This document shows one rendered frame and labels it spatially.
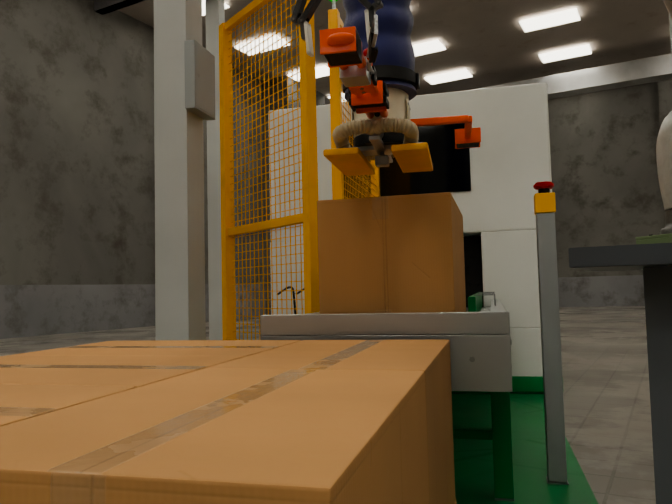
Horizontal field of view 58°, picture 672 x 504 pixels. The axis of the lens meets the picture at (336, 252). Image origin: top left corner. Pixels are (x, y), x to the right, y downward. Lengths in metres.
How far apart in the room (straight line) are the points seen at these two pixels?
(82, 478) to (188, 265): 2.18
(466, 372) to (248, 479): 1.27
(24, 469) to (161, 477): 0.12
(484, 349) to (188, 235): 1.46
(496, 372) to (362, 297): 0.43
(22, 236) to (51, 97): 2.67
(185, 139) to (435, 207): 1.33
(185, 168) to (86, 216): 10.10
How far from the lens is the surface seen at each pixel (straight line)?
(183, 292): 2.68
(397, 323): 1.70
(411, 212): 1.78
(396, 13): 1.90
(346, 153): 1.71
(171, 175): 2.75
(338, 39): 1.27
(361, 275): 1.79
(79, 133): 12.97
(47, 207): 12.28
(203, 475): 0.49
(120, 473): 0.51
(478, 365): 1.69
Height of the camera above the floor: 0.68
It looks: 4 degrees up
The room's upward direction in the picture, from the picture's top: 1 degrees counter-clockwise
